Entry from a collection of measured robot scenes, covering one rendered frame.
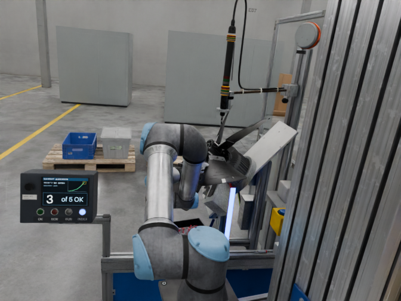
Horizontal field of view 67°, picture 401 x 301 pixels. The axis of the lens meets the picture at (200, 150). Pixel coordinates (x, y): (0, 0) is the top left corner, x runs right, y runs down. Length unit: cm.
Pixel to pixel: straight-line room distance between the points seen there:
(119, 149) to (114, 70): 448
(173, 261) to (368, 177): 51
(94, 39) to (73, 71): 100
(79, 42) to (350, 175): 845
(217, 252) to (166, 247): 13
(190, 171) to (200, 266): 46
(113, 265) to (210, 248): 72
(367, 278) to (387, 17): 40
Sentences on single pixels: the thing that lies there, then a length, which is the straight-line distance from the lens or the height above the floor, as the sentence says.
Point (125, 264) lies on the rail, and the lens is 146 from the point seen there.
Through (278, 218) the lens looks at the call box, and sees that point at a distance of 143.
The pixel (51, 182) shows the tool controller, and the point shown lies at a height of 122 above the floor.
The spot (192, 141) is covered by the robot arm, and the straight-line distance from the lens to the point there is 106.
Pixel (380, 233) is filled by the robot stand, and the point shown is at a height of 150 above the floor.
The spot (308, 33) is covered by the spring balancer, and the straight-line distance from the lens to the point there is 211.
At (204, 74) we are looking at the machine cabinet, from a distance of 702.
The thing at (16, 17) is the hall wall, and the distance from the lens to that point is 1485.
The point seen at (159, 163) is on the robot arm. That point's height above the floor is 139.
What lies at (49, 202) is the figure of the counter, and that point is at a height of 115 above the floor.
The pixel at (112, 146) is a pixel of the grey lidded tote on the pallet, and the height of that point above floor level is 35.
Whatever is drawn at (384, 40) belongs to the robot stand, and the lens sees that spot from 56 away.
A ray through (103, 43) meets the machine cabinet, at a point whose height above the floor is 164.
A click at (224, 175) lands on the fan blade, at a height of 118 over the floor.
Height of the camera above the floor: 175
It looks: 19 degrees down
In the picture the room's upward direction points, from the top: 5 degrees clockwise
